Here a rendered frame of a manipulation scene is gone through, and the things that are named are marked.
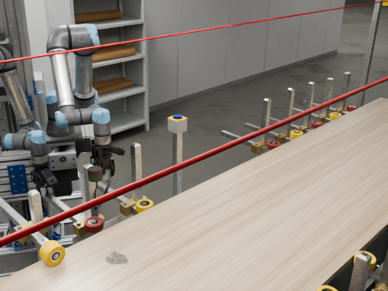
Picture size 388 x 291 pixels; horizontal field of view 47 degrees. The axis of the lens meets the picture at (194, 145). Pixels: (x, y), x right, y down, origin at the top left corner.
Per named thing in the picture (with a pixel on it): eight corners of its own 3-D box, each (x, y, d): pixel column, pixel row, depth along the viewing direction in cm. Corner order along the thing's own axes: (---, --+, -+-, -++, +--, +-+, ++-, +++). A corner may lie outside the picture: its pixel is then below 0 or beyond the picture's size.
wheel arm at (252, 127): (243, 128, 313) (244, 123, 311) (246, 127, 315) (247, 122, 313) (296, 148, 285) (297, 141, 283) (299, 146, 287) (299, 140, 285)
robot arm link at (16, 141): (15, 142, 218) (36, 144, 217) (3, 151, 208) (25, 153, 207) (13, 127, 215) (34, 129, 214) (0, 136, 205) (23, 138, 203)
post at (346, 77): (334, 130, 351) (344, 71, 331) (336, 129, 353) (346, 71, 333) (338, 131, 349) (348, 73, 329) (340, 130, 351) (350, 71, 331)
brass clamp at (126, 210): (119, 212, 212) (118, 202, 210) (141, 201, 220) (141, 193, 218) (126, 217, 208) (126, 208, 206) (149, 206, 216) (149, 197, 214)
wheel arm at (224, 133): (220, 136, 296) (220, 130, 294) (223, 135, 298) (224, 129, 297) (273, 157, 268) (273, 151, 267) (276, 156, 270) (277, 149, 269)
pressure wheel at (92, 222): (82, 242, 193) (80, 220, 188) (97, 234, 198) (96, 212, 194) (92, 250, 188) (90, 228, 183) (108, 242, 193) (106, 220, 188)
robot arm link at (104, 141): (104, 129, 201) (115, 134, 196) (105, 138, 203) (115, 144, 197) (90, 133, 196) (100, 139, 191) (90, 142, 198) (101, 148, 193)
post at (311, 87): (299, 146, 318) (308, 81, 298) (302, 145, 320) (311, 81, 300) (303, 148, 316) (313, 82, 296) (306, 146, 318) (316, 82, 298)
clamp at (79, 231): (73, 232, 195) (72, 223, 193) (99, 221, 204) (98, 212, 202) (80, 238, 191) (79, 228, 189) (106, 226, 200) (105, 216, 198)
